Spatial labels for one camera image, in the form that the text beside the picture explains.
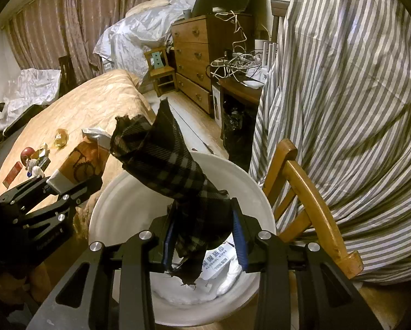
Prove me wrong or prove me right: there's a black trash bag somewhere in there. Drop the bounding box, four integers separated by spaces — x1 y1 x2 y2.
222 101 261 169

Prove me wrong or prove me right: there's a cream pillow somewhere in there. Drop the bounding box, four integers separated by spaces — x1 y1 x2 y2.
125 0 172 16

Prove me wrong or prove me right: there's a dark plaid cloth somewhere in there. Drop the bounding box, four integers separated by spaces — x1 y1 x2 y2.
110 99 240 287

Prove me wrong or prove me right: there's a large silver plastic sheet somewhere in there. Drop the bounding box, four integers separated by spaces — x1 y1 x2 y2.
93 0 192 79

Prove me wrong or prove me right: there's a brown curtain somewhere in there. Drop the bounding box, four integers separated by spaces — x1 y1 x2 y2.
6 0 158 86

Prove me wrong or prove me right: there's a dark wooden chair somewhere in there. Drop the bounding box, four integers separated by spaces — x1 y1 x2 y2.
58 55 77 90

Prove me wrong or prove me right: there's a white router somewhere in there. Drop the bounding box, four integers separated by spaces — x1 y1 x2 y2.
247 39 278 83

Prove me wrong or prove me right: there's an orange paper packet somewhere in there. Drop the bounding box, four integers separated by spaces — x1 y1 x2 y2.
50 128 110 194

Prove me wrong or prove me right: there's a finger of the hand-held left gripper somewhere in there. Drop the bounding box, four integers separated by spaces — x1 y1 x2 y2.
18 175 103 229
0 176 56 210

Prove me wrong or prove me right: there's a white plastic bucket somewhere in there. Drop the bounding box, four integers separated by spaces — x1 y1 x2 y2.
88 151 277 327

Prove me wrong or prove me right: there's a small wooden chair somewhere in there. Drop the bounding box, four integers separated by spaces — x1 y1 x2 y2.
144 46 176 97

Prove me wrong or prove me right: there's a brown wooden chair back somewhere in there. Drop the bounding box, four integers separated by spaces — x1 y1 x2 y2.
270 0 290 42

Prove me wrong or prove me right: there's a yellow plastic wrapper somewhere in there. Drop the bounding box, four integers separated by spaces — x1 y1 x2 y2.
54 128 69 148

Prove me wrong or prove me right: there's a white carton box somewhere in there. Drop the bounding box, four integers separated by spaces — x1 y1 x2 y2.
211 86 225 129

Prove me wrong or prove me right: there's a low silver plastic sheet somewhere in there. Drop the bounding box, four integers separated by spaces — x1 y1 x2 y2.
0 68 62 129

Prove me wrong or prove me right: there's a tangle of white cables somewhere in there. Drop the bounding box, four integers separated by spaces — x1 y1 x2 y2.
210 7 271 83

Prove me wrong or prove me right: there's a dark wooden side table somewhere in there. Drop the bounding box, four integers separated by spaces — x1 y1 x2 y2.
217 76 264 145

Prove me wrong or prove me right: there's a white wet wipe packet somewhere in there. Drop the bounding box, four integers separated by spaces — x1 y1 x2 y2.
195 241 244 296

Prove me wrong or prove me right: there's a grey striped cloth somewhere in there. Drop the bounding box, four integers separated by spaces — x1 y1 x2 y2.
248 0 411 286

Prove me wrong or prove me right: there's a light wooden chair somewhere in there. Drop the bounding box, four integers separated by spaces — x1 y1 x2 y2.
262 138 364 279

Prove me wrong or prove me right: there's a wooden dresser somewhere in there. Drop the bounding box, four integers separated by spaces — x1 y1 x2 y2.
171 14 254 114

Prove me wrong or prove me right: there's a gold foil box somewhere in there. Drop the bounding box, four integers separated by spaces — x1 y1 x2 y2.
33 144 51 161

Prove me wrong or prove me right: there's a red flat box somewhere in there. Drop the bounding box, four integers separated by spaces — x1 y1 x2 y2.
2 161 23 188

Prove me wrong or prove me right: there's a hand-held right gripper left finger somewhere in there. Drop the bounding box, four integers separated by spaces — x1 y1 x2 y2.
37 210 178 330

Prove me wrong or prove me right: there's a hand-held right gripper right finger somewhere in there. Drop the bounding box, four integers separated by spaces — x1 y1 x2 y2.
231 197 383 330

